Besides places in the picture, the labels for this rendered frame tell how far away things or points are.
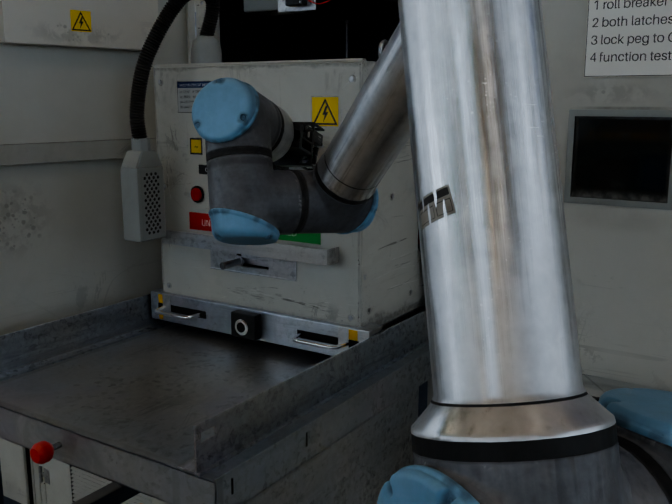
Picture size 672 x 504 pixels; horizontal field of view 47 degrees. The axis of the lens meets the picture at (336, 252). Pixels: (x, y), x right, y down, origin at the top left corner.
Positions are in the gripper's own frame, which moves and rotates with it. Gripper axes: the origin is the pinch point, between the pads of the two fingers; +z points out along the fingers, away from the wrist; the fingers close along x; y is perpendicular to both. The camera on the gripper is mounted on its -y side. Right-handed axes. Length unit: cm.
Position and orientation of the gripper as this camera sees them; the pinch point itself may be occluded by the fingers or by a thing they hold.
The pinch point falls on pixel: (300, 159)
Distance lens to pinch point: 138.1
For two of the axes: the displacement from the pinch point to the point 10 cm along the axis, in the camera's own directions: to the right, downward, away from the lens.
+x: 0.8, -10.0, 0.5
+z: 3.0, 0.8, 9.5
